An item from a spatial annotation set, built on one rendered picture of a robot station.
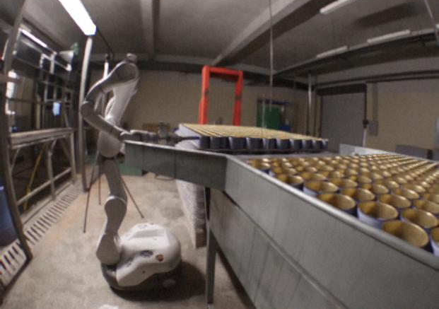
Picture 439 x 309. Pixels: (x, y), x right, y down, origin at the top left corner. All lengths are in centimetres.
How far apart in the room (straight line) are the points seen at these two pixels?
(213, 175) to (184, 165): 11
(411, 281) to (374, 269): 5
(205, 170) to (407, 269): 53
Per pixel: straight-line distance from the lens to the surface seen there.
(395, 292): 23
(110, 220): 138
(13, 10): 163
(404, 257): 21
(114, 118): 124
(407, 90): 998
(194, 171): 60
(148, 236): 172
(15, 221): 203
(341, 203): 35
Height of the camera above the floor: 126
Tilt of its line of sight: 6 degrees down
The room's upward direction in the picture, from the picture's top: 3 degrees clockwise
